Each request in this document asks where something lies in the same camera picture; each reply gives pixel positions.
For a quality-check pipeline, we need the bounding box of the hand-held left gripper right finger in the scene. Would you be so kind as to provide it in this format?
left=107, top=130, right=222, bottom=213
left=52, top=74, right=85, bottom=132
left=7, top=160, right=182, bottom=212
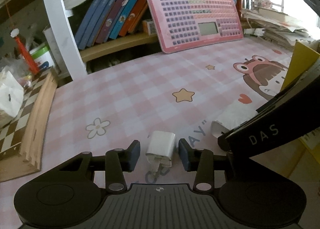
left=178, top=139, right=235, bottom=193

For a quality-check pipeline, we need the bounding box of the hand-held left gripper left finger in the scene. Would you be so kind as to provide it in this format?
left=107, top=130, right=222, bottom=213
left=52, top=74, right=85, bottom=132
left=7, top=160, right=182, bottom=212
left=32, top=140, right=141, bottom=193

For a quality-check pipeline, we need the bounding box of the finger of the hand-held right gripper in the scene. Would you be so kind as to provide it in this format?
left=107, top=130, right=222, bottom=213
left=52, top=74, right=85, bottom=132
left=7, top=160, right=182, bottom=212
left=217, top=68, right=320, bottom=152

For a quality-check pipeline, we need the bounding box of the white charger plug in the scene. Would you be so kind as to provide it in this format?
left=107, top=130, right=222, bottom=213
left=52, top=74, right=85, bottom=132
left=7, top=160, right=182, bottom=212
left=145, top=131, right=177, bottom=172

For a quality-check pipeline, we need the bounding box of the yellow cardboard box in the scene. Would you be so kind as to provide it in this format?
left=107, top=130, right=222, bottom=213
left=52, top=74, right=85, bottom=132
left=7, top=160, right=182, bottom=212
left=279, top=41, right=320, bottom=189

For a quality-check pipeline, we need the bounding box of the clear tape roll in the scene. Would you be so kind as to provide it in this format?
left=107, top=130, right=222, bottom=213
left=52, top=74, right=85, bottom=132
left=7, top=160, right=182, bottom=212
left=211, top=104, right=258, bottom=140

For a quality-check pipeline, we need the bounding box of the pink checkered tablecloth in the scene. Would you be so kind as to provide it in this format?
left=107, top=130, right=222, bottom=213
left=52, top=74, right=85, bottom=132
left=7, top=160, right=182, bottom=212
left=37, top=37, right=300, bottom=187

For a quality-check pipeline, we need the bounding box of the stack of papers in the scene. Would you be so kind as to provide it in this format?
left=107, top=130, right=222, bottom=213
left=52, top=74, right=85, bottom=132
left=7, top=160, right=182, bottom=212
left=241, top=7, right=320, bottom=52

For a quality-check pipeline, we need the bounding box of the wooden chess box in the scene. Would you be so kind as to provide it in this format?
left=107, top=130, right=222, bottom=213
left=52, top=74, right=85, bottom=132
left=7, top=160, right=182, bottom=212
left=0, top=70, right=58, bottom=182

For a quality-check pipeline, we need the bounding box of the small yellow box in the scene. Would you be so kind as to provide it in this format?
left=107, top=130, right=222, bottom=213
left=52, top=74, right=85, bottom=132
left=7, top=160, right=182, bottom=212
left=142, top=19, right=157, bottom=36

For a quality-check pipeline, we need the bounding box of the pink learning board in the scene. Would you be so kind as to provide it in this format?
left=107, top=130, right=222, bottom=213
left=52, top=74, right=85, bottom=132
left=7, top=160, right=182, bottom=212
left=142, top=0, right=243, bottom=54

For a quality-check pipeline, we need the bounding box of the green and white tub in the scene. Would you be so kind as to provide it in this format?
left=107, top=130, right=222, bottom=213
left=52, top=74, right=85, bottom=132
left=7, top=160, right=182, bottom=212
left=29, top=45, right=56, bottom=70

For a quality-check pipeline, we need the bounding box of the tissue pack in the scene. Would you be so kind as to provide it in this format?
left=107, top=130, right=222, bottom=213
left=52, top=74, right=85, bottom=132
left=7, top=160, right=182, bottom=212
left=0, top=68, right=25, bottom=128

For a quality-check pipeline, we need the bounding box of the row of books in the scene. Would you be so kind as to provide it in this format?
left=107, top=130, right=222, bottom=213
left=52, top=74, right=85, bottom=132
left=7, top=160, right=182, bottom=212
left=74, top=0, right=243, bottom=50

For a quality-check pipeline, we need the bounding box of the red toy stick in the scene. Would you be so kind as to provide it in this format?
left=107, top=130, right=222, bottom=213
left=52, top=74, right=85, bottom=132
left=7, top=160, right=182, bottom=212
left=10, top=29, right=40, bottom=75

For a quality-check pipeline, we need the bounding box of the white bookshelf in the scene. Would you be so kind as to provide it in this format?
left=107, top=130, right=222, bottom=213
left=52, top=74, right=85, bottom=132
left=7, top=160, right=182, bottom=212
left=0, top=0, right=283, bottom=82

